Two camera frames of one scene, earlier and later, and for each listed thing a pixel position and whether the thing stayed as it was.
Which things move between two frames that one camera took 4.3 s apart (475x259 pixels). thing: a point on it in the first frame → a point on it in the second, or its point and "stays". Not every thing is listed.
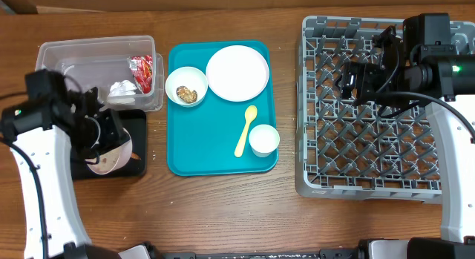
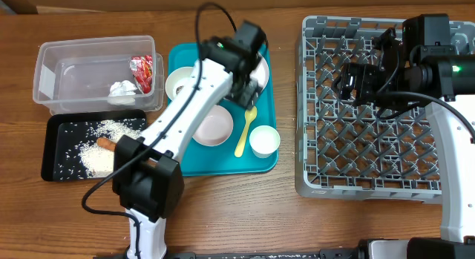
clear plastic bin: [97, 63] stays
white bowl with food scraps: [186, 86] stays
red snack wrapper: [141, 67] stays
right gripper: [367, 75] stays
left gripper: [116, 135] → [247, 94]
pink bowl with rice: [111, 160] → [214, 129]
